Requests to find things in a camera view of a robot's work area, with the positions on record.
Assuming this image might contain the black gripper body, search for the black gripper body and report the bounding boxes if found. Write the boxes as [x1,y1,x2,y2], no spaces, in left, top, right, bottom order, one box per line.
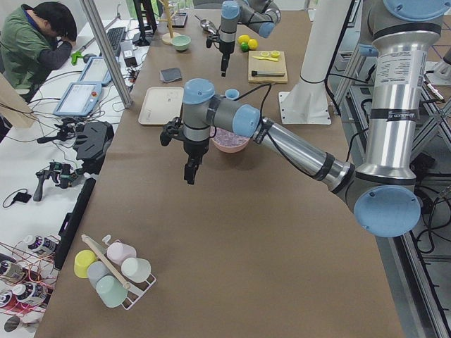
[183,139,209,163]
[219,41,235,59]

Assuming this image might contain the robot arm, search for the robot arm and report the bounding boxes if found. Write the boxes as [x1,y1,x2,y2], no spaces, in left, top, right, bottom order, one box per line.
[178,1,450,237]
[218,0,281,77]

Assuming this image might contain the metal ice scoop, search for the metal ice scoop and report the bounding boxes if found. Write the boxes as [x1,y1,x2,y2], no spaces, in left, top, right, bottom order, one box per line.
[195,15,218,35]

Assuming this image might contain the pile of ice cubes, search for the pile of ice cubes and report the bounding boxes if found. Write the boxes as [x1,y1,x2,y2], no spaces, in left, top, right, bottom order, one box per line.
[210,127,249,148]

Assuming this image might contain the light blue cup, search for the light blue cup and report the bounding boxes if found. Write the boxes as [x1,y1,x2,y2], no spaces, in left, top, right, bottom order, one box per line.
[224,88,240,100]

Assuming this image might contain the wooden cup tree stand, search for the wooden cup tree stand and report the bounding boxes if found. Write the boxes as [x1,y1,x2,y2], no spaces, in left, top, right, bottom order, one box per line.
[158,0,180,45]

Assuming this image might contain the pink cup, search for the pink cup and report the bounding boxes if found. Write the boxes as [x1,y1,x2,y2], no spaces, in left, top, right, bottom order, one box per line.
[106,242,137,265]

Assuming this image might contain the white cup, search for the white cup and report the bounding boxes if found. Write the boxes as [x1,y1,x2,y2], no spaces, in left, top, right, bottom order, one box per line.
[121,257,152,283]

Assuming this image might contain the grey cup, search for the grey cup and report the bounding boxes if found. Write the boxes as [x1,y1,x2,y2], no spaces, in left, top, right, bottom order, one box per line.
[87,261,111,289]

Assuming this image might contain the yellow cup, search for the yellow cup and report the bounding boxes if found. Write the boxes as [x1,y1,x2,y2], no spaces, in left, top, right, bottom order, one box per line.
[74,249,97,279]

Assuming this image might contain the mint green cup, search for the mint green cup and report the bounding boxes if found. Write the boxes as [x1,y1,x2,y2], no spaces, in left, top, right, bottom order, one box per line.
[96,275,128,308]

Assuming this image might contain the green lime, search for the green lime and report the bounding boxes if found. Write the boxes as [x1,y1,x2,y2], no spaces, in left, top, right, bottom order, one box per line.
[240,42,249,52]

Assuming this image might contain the yellow lemon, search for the yellow lemon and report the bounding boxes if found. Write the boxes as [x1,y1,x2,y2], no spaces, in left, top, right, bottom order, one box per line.
[247,39,259,50]
[237,35,250,44]

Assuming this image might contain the yellow plastic knife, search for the yellow plastic knife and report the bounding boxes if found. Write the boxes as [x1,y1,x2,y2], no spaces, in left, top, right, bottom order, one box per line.
[252,56,279,62]

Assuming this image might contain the wooden cutting board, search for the wooden cutting board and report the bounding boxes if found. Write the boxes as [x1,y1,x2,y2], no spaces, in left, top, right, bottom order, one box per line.
[248,51,288,84]

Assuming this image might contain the pink bowl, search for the pink bowl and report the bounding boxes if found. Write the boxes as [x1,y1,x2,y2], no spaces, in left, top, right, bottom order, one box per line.
[210,127,250,154]

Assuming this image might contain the steel rod black tip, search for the steel rod black tip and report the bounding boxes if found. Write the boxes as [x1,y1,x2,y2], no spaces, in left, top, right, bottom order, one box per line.
[251,70,285,77]

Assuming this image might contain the mint green bowl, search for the mint green bowl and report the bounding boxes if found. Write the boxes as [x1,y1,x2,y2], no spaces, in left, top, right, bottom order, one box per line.
[171,35,191,51]

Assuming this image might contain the grey folded cloth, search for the grey folded cloth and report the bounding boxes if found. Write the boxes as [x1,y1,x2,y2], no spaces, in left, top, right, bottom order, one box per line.
[160,68,183,83]

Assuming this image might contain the cream serving tray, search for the cream serving tray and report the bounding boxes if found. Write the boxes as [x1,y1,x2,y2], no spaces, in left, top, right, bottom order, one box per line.
[138,87,184,125]

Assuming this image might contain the black keyboard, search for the black keyboard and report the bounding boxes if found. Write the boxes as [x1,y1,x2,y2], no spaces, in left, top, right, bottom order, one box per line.
[106,27,126,56]

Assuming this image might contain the near teach pendant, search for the near teach pendant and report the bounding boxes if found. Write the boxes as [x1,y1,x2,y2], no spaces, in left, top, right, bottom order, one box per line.
[53,81,102,117]

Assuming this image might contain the teach pendant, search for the teach pendant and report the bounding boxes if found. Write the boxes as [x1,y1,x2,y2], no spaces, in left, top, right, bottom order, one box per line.
[53,81,102,117]
[78,56,111,87]

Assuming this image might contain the far teach pendant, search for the far teach pendant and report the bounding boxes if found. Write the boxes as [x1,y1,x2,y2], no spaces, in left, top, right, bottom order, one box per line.
[78,56,111,87]

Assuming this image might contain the black bar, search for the black bar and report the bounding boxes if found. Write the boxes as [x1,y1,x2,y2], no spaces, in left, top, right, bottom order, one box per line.
[54,178,97,270]

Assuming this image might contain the person in green jacket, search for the person in green jacket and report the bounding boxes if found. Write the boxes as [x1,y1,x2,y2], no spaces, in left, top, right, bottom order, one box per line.
[1,1,77,101]

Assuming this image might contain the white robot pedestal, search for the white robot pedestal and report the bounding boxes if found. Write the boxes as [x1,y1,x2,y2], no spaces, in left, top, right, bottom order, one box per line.
[279,0,354,125]

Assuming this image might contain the aluminium frame post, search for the aluminium frame post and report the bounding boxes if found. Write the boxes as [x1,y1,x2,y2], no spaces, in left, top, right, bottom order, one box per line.
[80,0,132,108]

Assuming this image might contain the wooden rack handle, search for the wooden rack handle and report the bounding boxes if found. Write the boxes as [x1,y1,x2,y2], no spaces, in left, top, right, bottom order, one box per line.
[81,234,131,290]

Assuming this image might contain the white wire cup rack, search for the white wire cup rack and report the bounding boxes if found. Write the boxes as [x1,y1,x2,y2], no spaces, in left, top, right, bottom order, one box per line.
[102,234,157,310]

